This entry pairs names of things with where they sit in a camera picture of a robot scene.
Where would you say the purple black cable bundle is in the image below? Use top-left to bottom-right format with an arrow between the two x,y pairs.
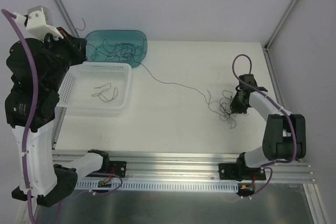
205,89 -> 249,130

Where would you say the separated thin dark cable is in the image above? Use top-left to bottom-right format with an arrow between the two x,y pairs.
90,39 -> 144,62

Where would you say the black white striped cable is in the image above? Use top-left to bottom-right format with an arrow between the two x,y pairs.
90,83 -> 119,102

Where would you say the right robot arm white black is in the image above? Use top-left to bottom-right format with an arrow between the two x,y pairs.
226,74 -> 307,181

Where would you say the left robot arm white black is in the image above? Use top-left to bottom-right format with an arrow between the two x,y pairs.
5,28 -> 110,207

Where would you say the white perforated plastic basket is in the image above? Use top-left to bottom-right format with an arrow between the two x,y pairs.
57,62 -> 132,112

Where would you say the teal translucent plastic tub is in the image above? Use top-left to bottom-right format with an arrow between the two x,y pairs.
85,30 -> 148,68

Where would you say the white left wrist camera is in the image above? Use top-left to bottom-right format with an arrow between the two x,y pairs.
13,6 -> 64,41

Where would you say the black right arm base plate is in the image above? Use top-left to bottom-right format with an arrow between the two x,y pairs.
218,163 -> 266,182

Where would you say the left aluminium frame post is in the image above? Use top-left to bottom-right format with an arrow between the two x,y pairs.
53,0 -> 79,38

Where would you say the aluminium frame post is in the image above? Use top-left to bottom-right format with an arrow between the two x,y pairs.
264,0 -> 300,52
53,0 -> 79,38

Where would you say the white slotted cable duct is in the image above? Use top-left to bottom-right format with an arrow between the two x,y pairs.
75,179 -> 238,193

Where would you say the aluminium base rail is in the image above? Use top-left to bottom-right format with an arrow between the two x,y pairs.
51,150 -> 316,184

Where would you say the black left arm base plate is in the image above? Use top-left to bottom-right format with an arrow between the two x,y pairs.
108,161 -> 127,178

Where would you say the right aluminium frame post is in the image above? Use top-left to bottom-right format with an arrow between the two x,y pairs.
264,0 -> 300,52

